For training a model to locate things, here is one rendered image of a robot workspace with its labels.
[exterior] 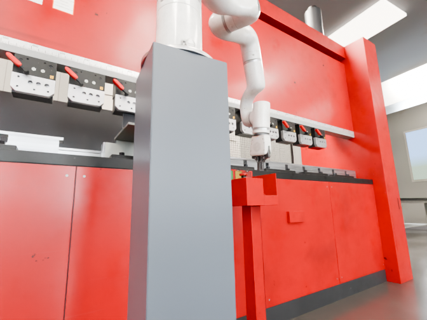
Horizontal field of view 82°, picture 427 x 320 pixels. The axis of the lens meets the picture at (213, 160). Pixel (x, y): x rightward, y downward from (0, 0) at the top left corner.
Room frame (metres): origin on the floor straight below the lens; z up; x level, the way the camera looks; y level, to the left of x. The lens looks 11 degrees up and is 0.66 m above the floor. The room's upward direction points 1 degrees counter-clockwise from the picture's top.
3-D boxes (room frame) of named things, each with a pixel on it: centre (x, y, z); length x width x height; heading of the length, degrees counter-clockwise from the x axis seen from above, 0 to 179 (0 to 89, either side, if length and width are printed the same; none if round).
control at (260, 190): (1.18, -0.17, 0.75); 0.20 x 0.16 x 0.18; 127
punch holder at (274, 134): (1.76, -0.40, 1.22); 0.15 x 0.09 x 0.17; 123
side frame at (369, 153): (2.62, -1.39, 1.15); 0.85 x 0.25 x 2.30; 33
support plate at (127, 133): (1.10, 0.33, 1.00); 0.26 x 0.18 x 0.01; 33
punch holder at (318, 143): (2.09, -0.90, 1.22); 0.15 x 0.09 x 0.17; 123
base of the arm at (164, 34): (0.58, 0.08, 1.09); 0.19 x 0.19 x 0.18
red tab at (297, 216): (1.65, -0.53, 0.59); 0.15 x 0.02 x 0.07; 123
